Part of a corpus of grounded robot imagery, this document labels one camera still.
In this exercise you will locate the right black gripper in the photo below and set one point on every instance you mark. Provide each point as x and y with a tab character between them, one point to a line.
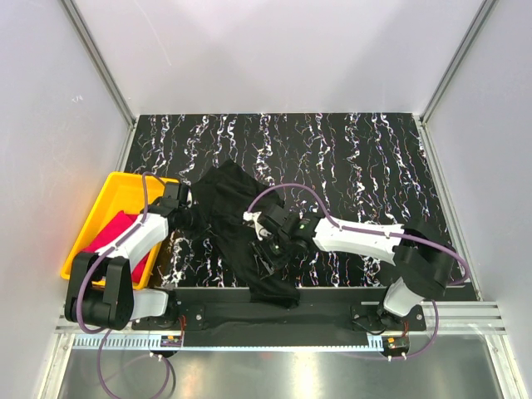
266	263

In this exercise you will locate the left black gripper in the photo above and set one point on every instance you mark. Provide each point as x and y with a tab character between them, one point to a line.
203	224

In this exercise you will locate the black t shirt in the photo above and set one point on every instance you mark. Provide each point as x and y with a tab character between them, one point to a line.
221	196

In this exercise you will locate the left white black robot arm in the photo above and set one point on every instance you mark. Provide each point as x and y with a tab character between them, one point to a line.
100	292

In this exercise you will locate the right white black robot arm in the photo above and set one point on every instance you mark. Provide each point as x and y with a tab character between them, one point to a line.
423	265

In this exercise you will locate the red t shirt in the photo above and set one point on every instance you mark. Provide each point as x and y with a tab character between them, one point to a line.
134	236

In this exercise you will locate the yellow plastic bin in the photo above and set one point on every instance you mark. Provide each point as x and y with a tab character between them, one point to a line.
117	208

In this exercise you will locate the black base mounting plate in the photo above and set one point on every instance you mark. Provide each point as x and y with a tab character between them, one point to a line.
322	312

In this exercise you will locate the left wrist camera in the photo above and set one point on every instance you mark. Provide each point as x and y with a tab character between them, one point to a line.
177	196

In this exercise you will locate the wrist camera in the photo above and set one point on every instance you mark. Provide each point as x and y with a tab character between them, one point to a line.
274	222
177	196

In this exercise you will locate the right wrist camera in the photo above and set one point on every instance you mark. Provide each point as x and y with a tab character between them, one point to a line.
274	222

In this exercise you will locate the white slotted cable duct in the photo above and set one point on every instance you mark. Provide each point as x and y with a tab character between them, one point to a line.
235	343

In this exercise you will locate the aluminium frame rail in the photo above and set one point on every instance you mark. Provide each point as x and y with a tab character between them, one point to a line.
454	318

